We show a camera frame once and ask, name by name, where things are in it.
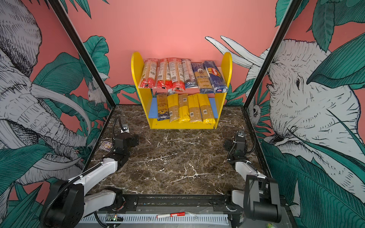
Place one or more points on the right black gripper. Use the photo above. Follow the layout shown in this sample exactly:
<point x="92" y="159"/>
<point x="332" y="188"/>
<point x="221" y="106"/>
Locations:
<point x="231" y="141"/>

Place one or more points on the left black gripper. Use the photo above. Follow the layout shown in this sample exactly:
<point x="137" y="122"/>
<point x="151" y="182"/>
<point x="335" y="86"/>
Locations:
<point x="134" y="140"/>

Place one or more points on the yellow pasta pack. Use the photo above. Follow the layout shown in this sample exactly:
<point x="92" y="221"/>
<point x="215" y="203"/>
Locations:
<point x="184" y="115"/>
<point x="194" y="109"/>
<point x="206" y="109"/>
<point x="173" y="107"/>

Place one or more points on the brown blue-end spaghetti pack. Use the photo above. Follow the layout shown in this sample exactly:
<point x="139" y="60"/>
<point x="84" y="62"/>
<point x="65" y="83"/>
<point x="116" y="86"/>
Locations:
<point x="162" y="107"/>

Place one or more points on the blue Barilla spaghetti pack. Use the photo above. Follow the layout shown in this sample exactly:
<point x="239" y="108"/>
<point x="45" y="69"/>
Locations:
<point x="216" y="78"/>

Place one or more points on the dark-blue-top Arbella spaghetti pack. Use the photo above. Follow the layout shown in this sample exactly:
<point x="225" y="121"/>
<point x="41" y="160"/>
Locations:
<point x="202" y="78"/>

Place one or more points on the red spaghetti pack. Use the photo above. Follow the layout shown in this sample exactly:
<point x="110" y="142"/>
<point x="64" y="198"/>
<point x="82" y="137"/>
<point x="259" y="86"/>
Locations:
<point x="176" y="73"/>
<point x="163" y="78"/>
<point x="148" y="78"/>

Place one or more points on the clear blue-end spaghetti pack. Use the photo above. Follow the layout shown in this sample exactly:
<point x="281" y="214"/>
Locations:
<point x="188" y="72"/>

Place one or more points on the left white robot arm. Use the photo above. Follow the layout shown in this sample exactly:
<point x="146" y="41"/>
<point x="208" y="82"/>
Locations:
<point x="68" y="201"/>

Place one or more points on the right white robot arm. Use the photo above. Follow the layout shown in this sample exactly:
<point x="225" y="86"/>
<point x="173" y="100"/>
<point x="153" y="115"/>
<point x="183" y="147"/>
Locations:
<point x="260" y="199"/>

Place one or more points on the small printed card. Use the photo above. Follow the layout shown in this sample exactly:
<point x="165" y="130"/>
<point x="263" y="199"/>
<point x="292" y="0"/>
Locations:
<point x="106" y="146"/>

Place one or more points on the yellow shelf unit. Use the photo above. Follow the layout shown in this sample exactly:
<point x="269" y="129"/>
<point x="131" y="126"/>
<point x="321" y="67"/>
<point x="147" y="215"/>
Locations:
<point x="149" y="103"/>

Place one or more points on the small green circuit board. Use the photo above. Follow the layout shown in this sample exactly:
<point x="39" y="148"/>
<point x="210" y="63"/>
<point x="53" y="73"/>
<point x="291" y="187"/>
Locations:
<point x="114" y="218"/>

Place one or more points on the red white marker pen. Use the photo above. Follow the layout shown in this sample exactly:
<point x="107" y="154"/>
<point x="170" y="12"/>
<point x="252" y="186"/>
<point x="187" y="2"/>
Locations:
<point x="171" y="215"/>

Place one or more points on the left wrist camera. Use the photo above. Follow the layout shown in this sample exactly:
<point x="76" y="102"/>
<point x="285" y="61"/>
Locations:
<point x="125" y="128"/>

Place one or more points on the black front frame beam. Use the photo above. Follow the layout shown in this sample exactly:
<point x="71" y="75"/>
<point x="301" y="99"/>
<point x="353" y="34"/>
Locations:
<point x="219" y="203"/>

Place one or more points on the perforated metal rail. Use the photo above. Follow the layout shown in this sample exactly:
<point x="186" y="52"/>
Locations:
<point x="215" y="219"/>

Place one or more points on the left black corner post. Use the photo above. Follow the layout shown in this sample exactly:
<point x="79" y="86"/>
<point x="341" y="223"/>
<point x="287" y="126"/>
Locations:
<point x="73" y="35"/>

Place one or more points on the black corner post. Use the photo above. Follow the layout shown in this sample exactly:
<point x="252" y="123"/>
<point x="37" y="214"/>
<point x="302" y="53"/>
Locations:
<point x="287" y="20"/>
<point x="73" y="35"/>

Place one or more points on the right black corner post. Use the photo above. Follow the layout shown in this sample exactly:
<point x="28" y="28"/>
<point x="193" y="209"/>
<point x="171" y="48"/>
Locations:
<point x="287" y="20"/>

